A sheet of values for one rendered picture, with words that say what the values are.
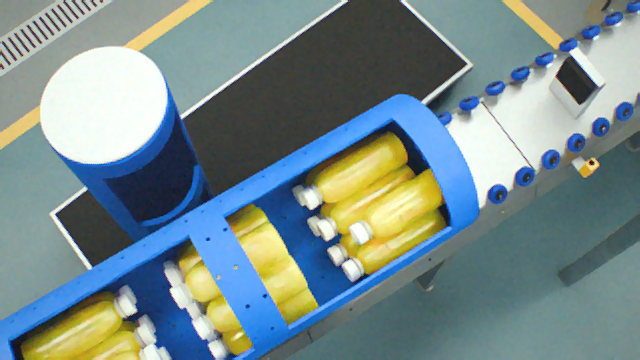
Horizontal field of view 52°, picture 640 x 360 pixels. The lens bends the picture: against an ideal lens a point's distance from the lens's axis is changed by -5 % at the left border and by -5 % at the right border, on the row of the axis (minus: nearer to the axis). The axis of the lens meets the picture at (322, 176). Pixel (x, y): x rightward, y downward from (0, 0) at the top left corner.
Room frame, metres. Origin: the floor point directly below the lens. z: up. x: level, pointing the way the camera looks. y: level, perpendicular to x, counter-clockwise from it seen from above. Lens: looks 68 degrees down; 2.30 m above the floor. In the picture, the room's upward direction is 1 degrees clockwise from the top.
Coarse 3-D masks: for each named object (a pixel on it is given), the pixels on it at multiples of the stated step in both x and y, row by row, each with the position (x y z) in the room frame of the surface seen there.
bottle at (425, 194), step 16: (416, 176) 0.46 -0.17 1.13; (432, 176) 0.46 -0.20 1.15; (400, 192) 0.43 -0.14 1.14; (416, 192) 0.43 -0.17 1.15; (432, 192) 0.43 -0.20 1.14; (368, 208) 0.40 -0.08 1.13; (384, 208) 0.40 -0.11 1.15; (400, 208) 0.40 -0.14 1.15; (416, 208) 0.40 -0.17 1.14; (432, 208) 0.41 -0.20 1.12; (368, 224) 0.37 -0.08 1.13; (384, 224) 0.37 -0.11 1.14; (400, 224) 0.37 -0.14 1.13
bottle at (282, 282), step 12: (276, 264) 0.30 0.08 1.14; (288, 264) 0.29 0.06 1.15; (264, 276) 0.27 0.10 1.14; (276, 276) 0.27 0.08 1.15; (288, 276) 0.27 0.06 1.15; (300, 276) 0.27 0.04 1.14; (276, 288) 0.25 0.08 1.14; (288, 288) 0.25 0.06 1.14; (300, 288) 0.26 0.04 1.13; (216, 300) 0.23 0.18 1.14; (276, 300) 0.23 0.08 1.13; (216, 312) 0.21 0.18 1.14; (228, 312) 0.21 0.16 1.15; (216, 324) 0.19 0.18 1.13; (228, 324) 0.19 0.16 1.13; (240, 324) 0.19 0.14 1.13
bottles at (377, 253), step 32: (384, 192) 0.44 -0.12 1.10; (320, 224) 0.39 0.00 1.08; (352, 224) 0.39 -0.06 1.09; (416, 224) 0.39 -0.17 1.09; (352, 256) 0.34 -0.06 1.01; (384, 256) 0.33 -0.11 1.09; (128, 288) 0.26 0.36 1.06; (128, 320) 0.21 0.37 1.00; (288, 320) 0.21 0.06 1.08; (96, 352) 0.14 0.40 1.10; (160, 352) 0.15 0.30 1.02; (224, 352) 0.15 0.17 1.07
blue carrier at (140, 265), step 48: (336, 144) 0.49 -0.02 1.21; (432, 144) 0.48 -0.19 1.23; (240, 192) 0.41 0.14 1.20; (288, 192) 0.47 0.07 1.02; (144, 240) 0.33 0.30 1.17; (192, 240) 0.31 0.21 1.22; (288, 240) 0.39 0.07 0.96; (336, 240) 0.39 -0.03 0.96; (432, 240) 0.34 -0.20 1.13; (96, 288) 0.23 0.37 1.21; (144, 288) 0.28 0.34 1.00; (240, 288) 0.23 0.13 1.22; (336, 288) 0.29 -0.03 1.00; (0, 336) 0.15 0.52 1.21; (192, 336) 0.19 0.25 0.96; (288, 336) 0.18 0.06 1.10
